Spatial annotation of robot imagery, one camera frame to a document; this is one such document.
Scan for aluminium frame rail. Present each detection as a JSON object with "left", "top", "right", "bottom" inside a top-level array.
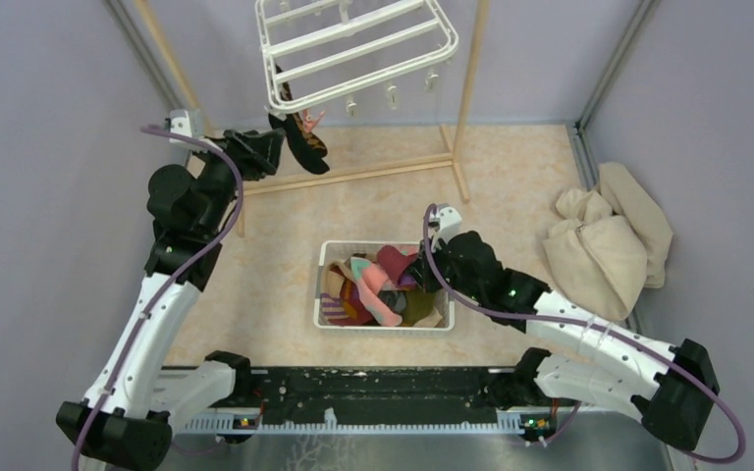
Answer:
[{"left": 80, "top": 367, "right": 704, "bottom": 471}]

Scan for white plastic basket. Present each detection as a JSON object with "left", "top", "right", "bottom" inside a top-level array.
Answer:
[{"left": 313, "top": 240, "right": 456, "bottom": 336}]

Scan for brown argyle sock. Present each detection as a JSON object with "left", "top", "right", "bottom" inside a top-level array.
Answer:
[{"left": 294, "top": 115, "right": 330, "bottom": 175}]

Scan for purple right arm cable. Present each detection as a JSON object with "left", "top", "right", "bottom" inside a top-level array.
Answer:
[{"left": 421, "top": 203, "right": 748, "bottom": 466}]

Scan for maroon striped beige sock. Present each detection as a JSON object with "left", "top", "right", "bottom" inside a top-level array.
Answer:
[{"left": 319, "top": 260, "right": 357, "bottom": 327}]

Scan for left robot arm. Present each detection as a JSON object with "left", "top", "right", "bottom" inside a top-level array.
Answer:
[{"left": 56, "top": 125, "right": 285, "bottom": 470}]

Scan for white plastic sock hanger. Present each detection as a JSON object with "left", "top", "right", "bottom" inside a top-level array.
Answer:
[{"left": 253, "top": 1, "right": 459, "bottom": 119}]

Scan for wooden hanger rack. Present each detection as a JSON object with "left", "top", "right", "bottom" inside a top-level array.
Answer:
[{"left": 134, "top": 1, "right": 489, "bottom": 203}]

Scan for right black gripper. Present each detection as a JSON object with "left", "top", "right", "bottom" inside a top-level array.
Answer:
[{"left": 405, "top": 233, "right": 484, "bottom": 302}]

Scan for olive green striped sock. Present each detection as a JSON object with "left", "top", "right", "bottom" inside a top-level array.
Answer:
[{"left": 401, "top": 289, "right": 444, "bottom": 328}]

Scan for grey sock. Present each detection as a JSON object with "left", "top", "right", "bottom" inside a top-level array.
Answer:
[{"left": 378, "top": 290, "right": 408, "bottom": 314}]

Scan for black sock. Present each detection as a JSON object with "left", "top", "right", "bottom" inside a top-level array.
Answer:
[{"left": 267, "top": 65, "right": 332, "bottom": 177}]

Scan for pink patterned sock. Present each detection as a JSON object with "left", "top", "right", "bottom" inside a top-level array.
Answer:
[{"left": 345, "top": 256, "right": 403, "bottom": 328}]

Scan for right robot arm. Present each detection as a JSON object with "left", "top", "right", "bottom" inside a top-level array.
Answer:
[{"left": 404, "top": 231, "right": 720, "bottom": 452}]

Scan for pink plastic clip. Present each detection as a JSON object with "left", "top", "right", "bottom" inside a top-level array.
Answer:
[{"left": 300, "top": 109, "right": 326, "bottom": 132}]

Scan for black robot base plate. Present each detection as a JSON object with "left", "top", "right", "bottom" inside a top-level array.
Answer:
[{"left": 184, "top": 367, "right": 573, "bottom": 443}]

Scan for beige crumpled cloth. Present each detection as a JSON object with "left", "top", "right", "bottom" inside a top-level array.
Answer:
[{"left": 543, "top": 162, "right": 673, "bottom": 323}]

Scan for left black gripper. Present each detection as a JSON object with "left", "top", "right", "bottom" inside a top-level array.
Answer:
[{"left": 191, "top": 127, "right": 286, "bottom": 236}]

